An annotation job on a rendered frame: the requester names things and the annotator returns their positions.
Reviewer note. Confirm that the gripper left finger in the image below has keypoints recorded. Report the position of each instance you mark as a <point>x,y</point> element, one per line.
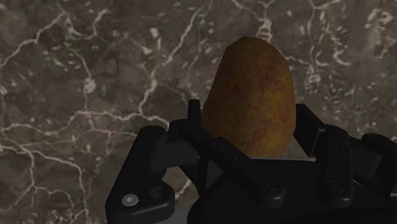
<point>145,173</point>

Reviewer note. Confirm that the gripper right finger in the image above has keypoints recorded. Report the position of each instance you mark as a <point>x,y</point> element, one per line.
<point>336,164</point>

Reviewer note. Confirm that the brown potato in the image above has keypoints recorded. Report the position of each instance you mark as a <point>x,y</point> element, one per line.
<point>249,99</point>

